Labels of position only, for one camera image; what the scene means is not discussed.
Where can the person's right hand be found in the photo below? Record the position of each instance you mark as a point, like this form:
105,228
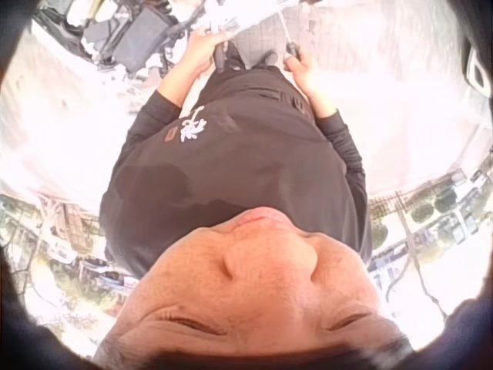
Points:
302,73

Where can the white grey metal part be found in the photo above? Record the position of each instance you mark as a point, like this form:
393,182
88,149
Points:
239,15

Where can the person's left hand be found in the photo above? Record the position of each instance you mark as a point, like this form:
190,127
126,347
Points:
200,50

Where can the heap of dark machine parts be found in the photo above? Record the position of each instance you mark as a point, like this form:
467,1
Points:
131,38

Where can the person's legs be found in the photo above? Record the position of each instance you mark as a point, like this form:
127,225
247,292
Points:
246,58

